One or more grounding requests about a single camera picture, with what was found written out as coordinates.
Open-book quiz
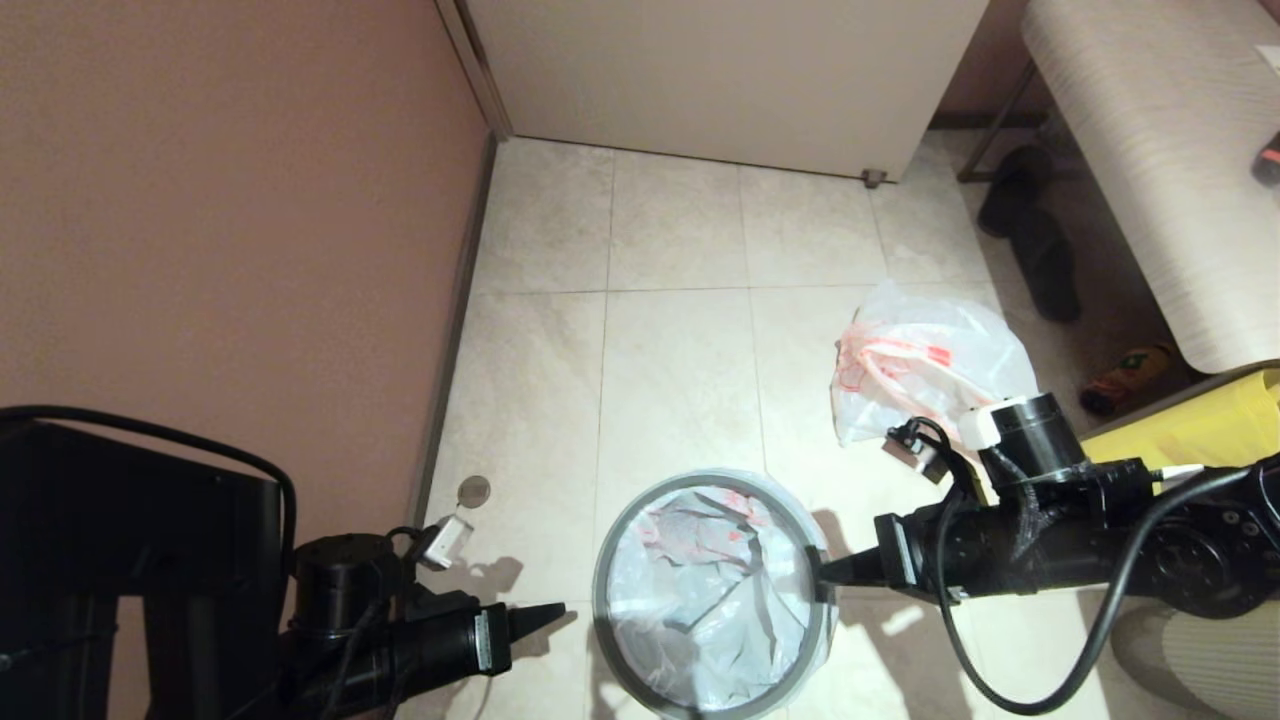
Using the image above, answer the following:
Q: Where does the yellow fabric bag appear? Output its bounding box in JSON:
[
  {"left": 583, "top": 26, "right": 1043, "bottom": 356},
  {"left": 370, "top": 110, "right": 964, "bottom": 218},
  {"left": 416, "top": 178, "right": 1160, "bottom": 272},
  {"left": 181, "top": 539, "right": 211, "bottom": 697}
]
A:
[{"left": 1080, "top": 368, "right": 1280, "bottom": 471}]

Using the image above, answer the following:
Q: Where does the orange brown shoe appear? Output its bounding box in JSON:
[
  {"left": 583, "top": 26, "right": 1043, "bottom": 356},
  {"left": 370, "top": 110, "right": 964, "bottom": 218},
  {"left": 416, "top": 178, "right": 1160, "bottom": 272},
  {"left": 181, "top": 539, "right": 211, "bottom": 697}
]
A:
[{"left": 1080, "top": 345, "right": 1179, "bottom": 416}]

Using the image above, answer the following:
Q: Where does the white garbage bag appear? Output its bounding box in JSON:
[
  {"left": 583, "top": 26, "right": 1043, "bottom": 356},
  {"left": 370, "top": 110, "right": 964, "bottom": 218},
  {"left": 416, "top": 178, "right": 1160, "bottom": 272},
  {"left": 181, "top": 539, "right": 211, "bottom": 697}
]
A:
[{"left": 832, "top": 280, "right": 1041, "bottom": 446}]

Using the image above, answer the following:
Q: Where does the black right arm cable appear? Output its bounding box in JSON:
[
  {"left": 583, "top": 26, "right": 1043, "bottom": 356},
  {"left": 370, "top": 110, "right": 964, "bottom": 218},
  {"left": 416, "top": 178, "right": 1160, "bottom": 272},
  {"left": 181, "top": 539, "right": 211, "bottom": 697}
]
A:
[{"left": 935, "top": 465, "right": 1251, "bottom": 716}]

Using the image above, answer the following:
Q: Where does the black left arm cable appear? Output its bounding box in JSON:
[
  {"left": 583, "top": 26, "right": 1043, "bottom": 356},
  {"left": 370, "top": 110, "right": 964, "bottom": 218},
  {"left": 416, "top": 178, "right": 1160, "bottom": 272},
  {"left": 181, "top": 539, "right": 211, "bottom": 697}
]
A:
[{"left": 0, "top": 405, "right": 411, "bottom": 720}]

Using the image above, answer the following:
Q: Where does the grey plastic ring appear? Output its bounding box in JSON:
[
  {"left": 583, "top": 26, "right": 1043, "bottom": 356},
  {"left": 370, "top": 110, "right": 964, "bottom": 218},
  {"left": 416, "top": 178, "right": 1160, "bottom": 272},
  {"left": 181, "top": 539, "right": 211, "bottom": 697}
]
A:
[{"left": 592, "top": 473, "right": 831, "bottom": 720}]

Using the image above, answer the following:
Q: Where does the beige wood-grain bench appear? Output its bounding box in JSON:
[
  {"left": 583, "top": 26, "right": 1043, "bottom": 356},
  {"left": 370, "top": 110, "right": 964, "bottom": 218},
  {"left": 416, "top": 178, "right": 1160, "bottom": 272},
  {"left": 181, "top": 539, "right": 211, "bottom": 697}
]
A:
[{"left": 1020, "top": 0, "right": 1280, "bottom": 376}]

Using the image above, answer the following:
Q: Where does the white liner bag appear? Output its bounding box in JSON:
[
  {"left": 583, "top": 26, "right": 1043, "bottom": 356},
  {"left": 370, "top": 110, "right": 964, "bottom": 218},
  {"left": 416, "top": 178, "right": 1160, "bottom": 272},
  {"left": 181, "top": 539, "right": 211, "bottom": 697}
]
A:
[{"left": 600, "top": 470, "right": 836, "bottom": 716}]

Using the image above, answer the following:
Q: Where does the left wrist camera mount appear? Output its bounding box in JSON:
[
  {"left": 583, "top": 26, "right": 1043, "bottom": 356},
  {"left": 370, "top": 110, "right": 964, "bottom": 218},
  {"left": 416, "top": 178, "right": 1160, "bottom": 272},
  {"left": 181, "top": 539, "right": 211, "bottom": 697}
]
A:
[{"left": 290, "top": 513, "right": 476, "bottom": 641}]

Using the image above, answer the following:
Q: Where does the black slipper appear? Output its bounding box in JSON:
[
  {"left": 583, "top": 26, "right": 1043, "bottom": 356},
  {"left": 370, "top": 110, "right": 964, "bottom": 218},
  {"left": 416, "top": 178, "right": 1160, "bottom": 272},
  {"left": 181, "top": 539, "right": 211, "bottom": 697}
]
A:
[
  {"left": 1008, "top": 210, "right": 1081, "bottom": 323},
  {"left": 978, "top": 145, "right": 1053, "bottom": 239}
]

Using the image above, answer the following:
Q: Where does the metal bench leg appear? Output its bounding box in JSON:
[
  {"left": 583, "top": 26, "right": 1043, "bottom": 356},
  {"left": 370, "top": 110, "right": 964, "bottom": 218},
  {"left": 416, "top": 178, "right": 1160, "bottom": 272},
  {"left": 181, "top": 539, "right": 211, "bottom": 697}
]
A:
[{"left": 955, "top": 60, "right": 1036, "bottom": 186}]

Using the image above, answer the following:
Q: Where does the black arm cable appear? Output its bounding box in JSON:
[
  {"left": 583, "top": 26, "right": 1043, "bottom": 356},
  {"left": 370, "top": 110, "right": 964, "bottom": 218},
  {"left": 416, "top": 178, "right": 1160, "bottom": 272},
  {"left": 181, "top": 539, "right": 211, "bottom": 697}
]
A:
[
  {"left": 0, "top": 405, "right": 411, "bottom": 720},
  {"left": 935, "top": 465, "right": 1251, "bottom": 716}
]

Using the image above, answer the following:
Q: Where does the white cabinet panel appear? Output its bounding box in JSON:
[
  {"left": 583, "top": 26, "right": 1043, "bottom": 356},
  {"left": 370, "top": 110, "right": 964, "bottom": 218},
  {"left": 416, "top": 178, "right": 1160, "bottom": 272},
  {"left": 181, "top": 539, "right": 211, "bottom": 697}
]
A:
[{"left": 437, "top": 0, "right": 991, "bottom": 188}]

